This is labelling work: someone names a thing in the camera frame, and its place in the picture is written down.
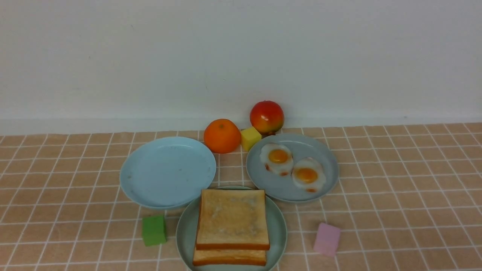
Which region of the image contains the fried egg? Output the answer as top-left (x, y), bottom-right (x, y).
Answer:
top-left (291, 157), bottom-right (326, 193)
top-left (259, 143), bottom-right (294, 176)

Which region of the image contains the grey blue right plate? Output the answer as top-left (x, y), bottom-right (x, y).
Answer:
top-left (246, 134), bottom-right (339, 204)

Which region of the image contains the toast slice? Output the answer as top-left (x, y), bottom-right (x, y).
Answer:
top-left (192, 248), bottom-right (267, 266)
top-left (195, 189), bottom-right (270, 251)

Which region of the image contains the back fried egg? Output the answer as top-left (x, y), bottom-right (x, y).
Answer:
top-left (259, 143), bottom-right (294, 176)

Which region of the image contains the teal front plate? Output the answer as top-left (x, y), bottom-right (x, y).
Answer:
top-left (176, 186), bottom-right (288, 271)

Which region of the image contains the green cube block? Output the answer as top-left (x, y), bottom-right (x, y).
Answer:
top-left (142, 215), bottom-right (168, 247)

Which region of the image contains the right fried egg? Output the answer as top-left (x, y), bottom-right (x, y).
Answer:
top-left (291, 157), bottom-right (326, 193)

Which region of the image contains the pink cube block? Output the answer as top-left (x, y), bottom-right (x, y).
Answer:
top-left (313, 223), bottom-right (341, 257)

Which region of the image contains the orange fruit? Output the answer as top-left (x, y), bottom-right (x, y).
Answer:
top-left (203, 119), bottom-right (241, 154)

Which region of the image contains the yellow cube block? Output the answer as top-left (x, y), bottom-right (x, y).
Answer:
top-left (241, 126), bottom-right (262, 152)

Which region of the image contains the red yellow apple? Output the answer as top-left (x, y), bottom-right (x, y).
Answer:
top-left (250, 100), bottom-right (285, 136)

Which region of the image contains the light blue left plate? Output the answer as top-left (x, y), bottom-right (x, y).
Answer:
top-left (119, 137), bottom-right (217, 210)

